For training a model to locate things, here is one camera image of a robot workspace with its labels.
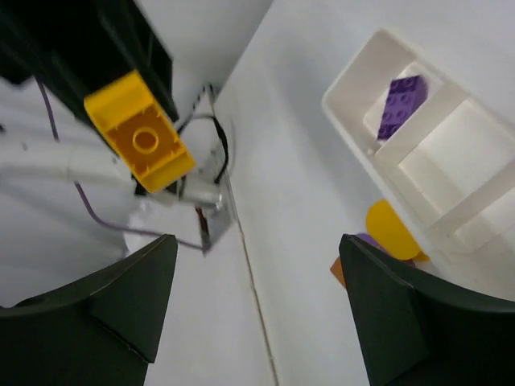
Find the yellow half-round lego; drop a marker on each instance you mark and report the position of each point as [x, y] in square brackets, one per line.
[130, 119]

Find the purple lego with flower print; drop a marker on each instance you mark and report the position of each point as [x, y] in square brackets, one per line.
[370, 240]

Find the purple lego brick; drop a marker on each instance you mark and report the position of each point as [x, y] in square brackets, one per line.
[405, 96]

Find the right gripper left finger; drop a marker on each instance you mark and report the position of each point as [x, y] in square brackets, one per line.
[103, 329]

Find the yellow rounded lego near tray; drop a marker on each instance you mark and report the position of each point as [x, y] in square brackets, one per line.
[387, 229]

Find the white three-compartment tray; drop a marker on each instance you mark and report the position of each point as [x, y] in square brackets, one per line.
[448, 172]

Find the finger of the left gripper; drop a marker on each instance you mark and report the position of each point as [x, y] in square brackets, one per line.
[78, 47]

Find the brown lego brick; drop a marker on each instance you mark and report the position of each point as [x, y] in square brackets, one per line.
[337, 272]

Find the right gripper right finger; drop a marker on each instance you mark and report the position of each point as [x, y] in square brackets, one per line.
[417, 329]

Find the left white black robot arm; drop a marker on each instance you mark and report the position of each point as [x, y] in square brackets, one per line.
[83, 163]

